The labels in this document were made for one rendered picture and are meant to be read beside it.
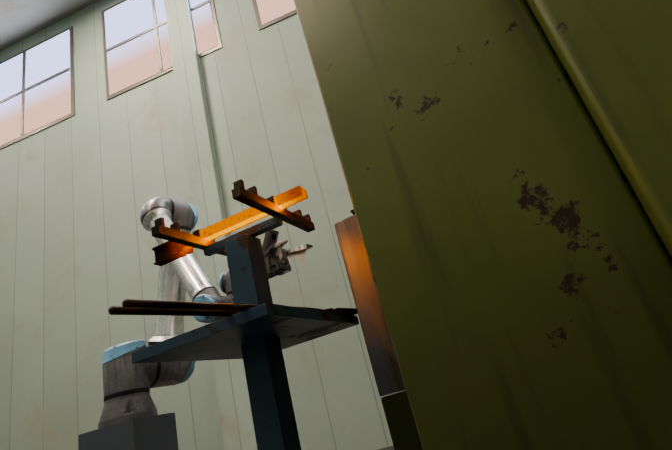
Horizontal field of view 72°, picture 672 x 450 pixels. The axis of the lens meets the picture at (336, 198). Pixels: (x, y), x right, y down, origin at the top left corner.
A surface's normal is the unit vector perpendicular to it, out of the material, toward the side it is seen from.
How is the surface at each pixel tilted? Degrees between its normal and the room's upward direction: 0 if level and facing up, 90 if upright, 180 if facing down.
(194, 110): 90
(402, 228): 90
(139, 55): 90
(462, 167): 90
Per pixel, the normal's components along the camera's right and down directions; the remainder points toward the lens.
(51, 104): -0.30, -0.32
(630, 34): -0.55, -0.21
